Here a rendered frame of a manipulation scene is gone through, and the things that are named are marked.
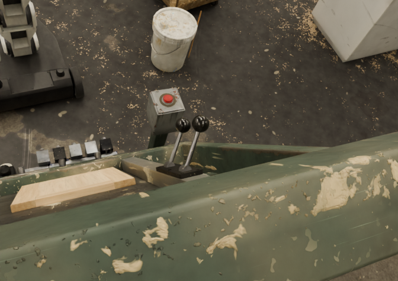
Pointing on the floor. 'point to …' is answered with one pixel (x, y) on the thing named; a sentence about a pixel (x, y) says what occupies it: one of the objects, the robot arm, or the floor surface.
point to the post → (157, 141)
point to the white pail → (172, 38)
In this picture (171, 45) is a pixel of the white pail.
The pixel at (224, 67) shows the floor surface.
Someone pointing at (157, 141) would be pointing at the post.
